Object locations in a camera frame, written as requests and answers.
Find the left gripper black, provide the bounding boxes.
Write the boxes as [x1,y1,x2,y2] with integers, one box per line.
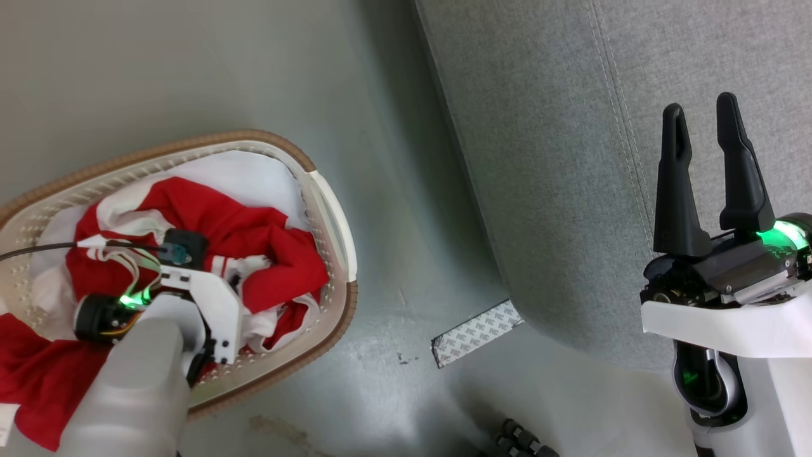
[74,284,159,347]

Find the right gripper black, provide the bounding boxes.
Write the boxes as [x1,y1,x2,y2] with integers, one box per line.
[639,92,812,308]

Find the red and white garment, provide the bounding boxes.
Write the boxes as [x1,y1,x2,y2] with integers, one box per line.
[65,176,330,354]

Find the white laundry basket brown rim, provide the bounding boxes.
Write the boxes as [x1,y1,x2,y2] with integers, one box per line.
[0,129,358,421]

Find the red cloth with white label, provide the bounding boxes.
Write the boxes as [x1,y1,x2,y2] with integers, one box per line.
[0,312,112,452]

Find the grey fabric sofa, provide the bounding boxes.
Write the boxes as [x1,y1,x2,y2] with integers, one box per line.
[412,0,812,372]

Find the grey patterned tape strip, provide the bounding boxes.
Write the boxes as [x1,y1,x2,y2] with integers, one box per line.
[431,300,526,369]

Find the thin black cable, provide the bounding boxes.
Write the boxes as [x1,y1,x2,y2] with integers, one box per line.
[0,240,167,262]

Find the white camera bracket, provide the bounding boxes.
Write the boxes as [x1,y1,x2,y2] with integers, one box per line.
[159,265,244,365]

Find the black ribbed hose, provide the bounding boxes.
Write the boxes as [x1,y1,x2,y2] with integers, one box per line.
[477,417,560,457]

